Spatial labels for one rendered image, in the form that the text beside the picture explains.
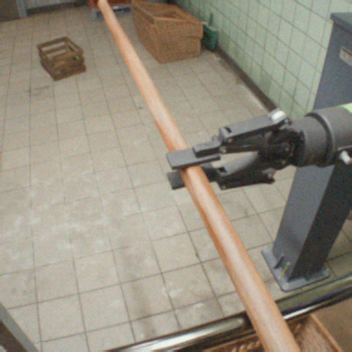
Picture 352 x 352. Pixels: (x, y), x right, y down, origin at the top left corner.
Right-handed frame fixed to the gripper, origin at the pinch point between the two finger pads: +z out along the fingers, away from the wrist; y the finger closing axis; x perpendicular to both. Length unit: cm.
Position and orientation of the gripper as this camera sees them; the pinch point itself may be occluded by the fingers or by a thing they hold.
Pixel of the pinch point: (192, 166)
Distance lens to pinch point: 52.4
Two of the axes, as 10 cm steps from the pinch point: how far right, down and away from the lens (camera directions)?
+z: -9.5, 2.1, -2.2
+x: -3.1, -6.5, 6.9
